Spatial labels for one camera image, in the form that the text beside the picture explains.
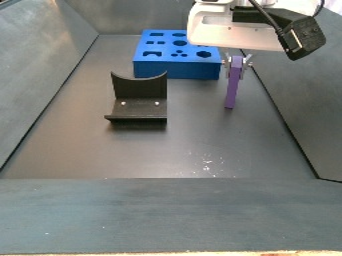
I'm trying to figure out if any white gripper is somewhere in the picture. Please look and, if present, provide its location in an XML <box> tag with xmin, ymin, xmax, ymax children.
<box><xmin>187</xmin><ymin>0</ymin><xmax>313</xmax><ymax>71</ymax></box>

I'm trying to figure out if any purple double-square block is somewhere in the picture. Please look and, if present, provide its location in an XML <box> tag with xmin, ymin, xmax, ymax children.
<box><xmin>224</xmin><ymin>56</ymin><xmax>243</xmax><ymax>109</ymax></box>

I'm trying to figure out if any blue foam shape board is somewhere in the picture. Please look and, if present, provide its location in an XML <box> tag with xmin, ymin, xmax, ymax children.
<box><xmin>132</xmin><ymin>29</ymin><xmax>222</xmax><ymax>80</ymax></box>

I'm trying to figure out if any black camera cable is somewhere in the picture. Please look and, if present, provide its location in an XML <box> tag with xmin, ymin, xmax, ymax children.
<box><xmin>247</xmin><ymin>0</ymin><xmax>286</xmax><ymax>34</ymax></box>

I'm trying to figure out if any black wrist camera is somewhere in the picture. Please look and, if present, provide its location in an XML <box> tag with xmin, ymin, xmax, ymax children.
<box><xmin>232</xmin><ymin>7</ymin><xmax>326</xmax><ymax>61</ymax></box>

